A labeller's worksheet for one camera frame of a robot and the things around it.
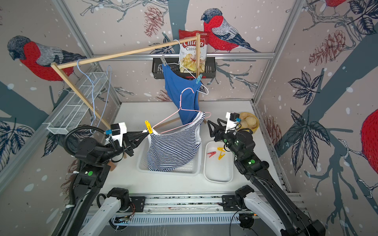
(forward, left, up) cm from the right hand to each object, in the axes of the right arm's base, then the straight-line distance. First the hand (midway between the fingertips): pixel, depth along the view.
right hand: (212, 120), depth 69 cm
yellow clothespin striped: (-4, -8, -32) cm, 33 cm away
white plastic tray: (-9, -6, -30) cm, 32 cm away
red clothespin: (-3, -2, -31) cm, 31 cm away
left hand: (-11, +27, +6) cm, 30 cm away
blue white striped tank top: (-11, +22, -12) cm, 27 cm away
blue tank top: (+24, +20, +4) cm, 32 cm away
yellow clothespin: (+1, -8, -31) cm, 32 cm away
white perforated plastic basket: (-12, +10, -31) cm, 35 cm away
